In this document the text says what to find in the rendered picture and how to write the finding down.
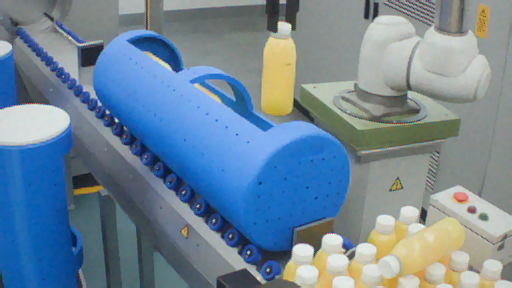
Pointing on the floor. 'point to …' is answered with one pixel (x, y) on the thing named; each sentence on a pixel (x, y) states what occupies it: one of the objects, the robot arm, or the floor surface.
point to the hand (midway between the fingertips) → (282, 14)
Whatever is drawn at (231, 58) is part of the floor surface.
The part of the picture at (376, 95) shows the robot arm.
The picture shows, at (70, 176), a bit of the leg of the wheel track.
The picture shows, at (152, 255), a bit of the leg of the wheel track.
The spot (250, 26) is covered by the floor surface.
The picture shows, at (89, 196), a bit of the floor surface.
